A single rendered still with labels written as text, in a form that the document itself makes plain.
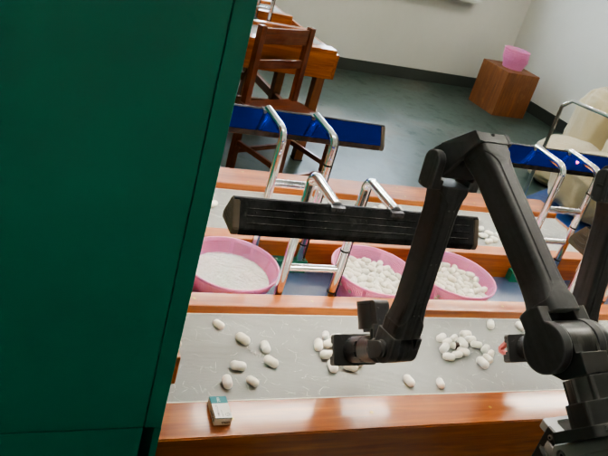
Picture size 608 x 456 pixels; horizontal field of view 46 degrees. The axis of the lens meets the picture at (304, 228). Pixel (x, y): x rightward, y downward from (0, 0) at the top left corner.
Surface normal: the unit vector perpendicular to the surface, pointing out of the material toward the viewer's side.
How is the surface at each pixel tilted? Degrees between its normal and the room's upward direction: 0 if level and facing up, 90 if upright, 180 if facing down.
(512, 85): 90
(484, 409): 0
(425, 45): 90
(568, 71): 90
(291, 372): 0
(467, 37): 90
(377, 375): 0
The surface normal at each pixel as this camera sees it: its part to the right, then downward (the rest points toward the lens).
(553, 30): -0.89, -0.02
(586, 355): 0.48, -0.37
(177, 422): 0.25, -0.86
